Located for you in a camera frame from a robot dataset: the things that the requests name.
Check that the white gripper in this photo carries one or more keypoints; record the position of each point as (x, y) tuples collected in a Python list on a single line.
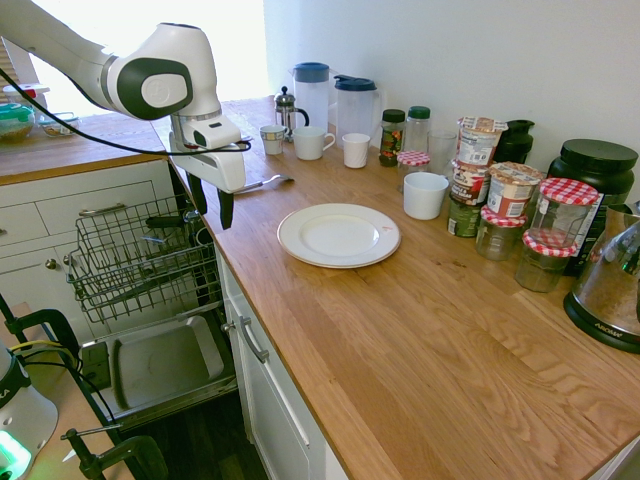
[(220, 172)]

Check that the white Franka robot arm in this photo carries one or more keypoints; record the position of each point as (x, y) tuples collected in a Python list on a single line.
[(165, 65)]

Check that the stainless dishwasher door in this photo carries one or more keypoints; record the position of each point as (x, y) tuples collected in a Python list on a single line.
[(165, 360)]

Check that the black mug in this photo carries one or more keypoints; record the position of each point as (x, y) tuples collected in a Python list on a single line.
[(204, 236)]

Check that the small patterned cup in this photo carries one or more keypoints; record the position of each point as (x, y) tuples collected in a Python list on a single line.
[(272, 140)]

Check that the glass french press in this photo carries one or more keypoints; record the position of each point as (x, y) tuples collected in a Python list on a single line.
[(287, 115)]

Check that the metal cabinet knob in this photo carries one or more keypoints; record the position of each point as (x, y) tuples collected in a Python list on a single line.
[(228, 327), (50, 263), (66, 260)]

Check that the white dinner plate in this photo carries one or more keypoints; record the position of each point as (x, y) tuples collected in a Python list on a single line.
[(340, 235)]

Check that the tall pitcher light blue lid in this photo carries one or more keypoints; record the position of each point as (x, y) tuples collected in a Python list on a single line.
[(311, 100)]

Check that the small plain white cup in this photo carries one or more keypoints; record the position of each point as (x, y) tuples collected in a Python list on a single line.
[(356, 151)]

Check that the clear pitcher dark blue lid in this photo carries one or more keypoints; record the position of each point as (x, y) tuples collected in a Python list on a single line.
[(356, 115)]

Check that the small clear food container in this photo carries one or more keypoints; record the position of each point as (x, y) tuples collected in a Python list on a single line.
[(57, 126)]

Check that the white kitchen cabinet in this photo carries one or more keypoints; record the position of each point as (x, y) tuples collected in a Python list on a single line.
[(280, 415), (30, 220)]

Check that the spice jars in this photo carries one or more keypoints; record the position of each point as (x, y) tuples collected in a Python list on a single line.
[(392, 140)]

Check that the black table clamp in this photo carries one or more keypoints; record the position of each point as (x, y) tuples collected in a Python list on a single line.
[(145, 452), (60, 322)]

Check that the small jar gingham lid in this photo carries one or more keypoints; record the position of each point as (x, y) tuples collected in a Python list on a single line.
[(413, 165)]

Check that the food bowl teal lid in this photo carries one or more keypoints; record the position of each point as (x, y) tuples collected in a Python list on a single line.
[(15, 125)]

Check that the wide white mug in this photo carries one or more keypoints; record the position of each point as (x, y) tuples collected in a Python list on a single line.
[(425, 197)]

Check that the food container red white lid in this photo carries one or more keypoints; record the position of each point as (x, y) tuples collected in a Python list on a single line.
[(25, 94)]

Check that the clear spice jar green lid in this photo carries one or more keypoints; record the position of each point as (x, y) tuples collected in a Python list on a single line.
[(419, 127)]

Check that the clear drinking glass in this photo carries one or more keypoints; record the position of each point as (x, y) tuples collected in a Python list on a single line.
[(443, 152)]

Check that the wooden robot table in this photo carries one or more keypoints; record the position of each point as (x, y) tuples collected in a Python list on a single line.
[(60, 395)]

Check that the green tin can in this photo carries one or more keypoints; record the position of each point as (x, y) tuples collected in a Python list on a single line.
[(462, 219)]

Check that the black shaker bottle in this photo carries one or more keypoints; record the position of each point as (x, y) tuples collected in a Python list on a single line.
[(516, 142)]

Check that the large glass jar gingham lid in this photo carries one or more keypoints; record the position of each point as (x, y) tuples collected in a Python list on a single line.
[(565, 215)]

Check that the black protein powder tub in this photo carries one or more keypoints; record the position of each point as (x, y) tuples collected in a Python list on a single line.
[(600, 167)]

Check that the stainless electric kettle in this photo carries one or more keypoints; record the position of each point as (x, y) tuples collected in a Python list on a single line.
[(607, 290)]

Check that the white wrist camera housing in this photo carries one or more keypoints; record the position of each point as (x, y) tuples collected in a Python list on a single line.
[(212, 134)]

